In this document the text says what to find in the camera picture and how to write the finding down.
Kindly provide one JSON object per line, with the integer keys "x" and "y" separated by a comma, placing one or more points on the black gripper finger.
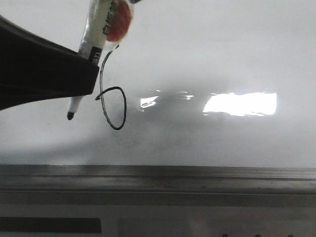
{"x": 34, "y": 69}

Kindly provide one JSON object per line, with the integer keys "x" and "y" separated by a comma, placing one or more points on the white marker with black tip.
{"x": 107, "y": 24}

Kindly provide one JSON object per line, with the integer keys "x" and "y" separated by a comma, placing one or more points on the whiteboard with aluminium frame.
{"x": 221, "y": 110}

